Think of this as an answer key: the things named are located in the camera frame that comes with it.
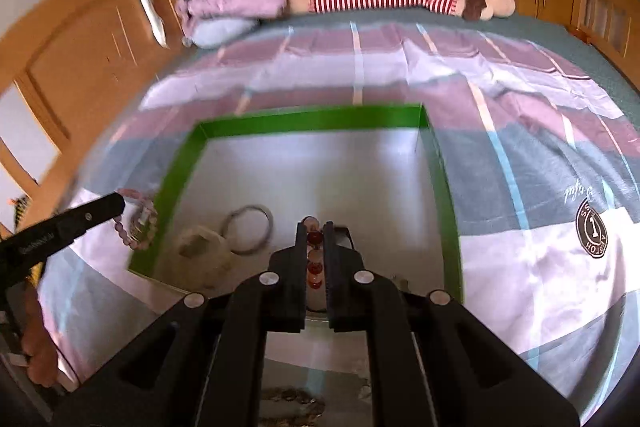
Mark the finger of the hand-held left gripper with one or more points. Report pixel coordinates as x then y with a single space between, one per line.
95 214

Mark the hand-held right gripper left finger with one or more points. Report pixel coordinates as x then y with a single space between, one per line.
300 267

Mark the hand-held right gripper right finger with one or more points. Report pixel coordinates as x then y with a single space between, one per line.
330 267

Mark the silver metal bangle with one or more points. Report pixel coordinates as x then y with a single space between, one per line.
227 222

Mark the green cardboard box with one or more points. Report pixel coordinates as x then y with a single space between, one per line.
325 177

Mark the person's left hand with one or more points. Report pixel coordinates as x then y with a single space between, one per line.
40 342

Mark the wooden headboard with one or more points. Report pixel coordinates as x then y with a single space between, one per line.
75 67

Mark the plaid pink grey blanket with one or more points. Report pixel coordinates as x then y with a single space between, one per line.
525 282

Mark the blue grey pillow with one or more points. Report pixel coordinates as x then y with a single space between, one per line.
220 31

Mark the green bedspread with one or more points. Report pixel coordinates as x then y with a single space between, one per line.
550 32

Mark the wooden footboard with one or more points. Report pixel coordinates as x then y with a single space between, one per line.
610 17

